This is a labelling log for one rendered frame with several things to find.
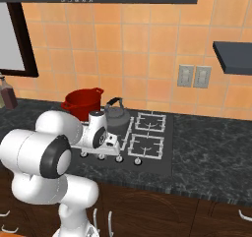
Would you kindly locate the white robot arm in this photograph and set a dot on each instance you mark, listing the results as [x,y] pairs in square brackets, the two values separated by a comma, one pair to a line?
[29,155]

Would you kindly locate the dark grey wall shelf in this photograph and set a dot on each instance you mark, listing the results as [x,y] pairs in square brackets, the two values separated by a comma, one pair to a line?
[236,57]

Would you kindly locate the dark grey kettle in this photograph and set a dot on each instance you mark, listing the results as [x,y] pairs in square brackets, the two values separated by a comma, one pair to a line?
[116,119]

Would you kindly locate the red cooking pot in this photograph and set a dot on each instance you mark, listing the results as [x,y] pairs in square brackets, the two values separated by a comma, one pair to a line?
[82,104]

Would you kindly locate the white hob knob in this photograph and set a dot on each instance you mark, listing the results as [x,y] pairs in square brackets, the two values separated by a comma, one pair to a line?
[101,156]
[118,159]
[84,154]
[138,161]

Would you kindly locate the dark framed window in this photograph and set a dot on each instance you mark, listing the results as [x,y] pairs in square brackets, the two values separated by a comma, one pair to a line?
[11,34]

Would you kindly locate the dark brown glass bottle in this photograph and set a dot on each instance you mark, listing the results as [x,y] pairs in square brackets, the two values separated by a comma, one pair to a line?
[9,95]

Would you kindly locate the dark wood drawer front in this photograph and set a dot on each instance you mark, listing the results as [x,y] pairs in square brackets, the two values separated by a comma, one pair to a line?
[6,195]
[29,226]

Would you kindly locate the grey wall switch plate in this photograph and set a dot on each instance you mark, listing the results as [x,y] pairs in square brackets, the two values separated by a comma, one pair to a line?
[202,77]
[185,75]

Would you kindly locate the black gas hob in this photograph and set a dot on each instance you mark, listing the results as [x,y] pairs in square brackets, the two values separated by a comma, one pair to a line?
[164,162]

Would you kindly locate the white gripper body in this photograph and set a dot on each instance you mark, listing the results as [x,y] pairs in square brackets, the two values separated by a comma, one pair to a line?
[108,151]

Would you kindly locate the dark wood cupboard door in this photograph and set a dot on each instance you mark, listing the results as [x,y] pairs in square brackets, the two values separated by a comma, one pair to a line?
[223,219]
[100,208]
[154,211]

